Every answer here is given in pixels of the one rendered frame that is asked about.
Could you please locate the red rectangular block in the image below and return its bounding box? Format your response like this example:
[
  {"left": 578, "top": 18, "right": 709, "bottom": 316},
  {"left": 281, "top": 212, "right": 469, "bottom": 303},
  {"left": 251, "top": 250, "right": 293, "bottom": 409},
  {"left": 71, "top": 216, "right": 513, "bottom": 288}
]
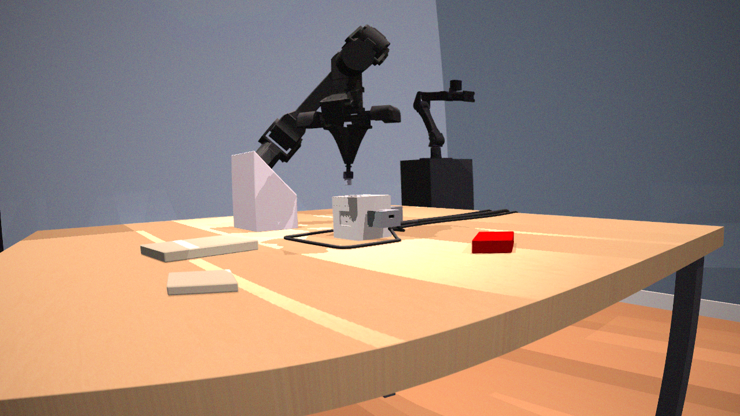
[{"left": 472, "top": 231, "right": 514, "bottom": 254}]

